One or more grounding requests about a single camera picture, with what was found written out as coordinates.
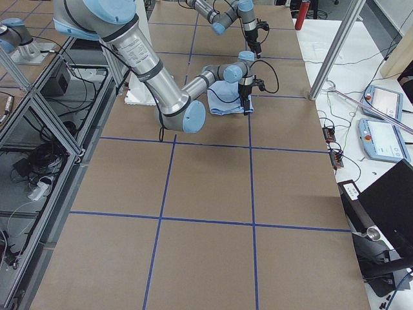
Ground black power box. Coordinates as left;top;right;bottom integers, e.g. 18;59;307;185
41;63;70;96

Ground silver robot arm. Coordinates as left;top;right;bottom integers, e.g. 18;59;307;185
54;0;269;133
185;0;270;59

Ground red bottle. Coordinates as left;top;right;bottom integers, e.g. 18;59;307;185
294;0;310;31

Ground teach pendant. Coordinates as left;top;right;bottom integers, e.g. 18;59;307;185
363;85;403;121
358;118;410;163

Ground far teach pendant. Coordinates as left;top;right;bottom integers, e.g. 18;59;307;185
363;85;403;121

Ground small red electronics board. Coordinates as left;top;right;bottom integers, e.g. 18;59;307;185
322;127;336;143

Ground black laptop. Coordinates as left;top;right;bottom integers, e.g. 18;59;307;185
358;160;412;257

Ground cable bundle under frame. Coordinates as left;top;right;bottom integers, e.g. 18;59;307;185
9;141;68;201

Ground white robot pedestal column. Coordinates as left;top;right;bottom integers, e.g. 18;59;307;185
124;0;177;106

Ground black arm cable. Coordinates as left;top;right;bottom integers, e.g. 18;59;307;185
157;59;280;143
211;0;246;33

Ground aluminium frame rails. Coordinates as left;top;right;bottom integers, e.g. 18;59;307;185
1;39;117;309

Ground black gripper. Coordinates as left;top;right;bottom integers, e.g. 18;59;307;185
243;19;269;58
238;75;266;116

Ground near teach pendant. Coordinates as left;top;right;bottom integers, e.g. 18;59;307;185
358;118;410;163

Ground third robot base arm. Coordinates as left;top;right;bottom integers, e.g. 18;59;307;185
1;18;55;65

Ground aluminium frame post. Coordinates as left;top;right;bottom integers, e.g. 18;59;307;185
308;0;366;101

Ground light blue t-shirt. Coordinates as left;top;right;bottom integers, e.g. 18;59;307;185
207;81;244;116

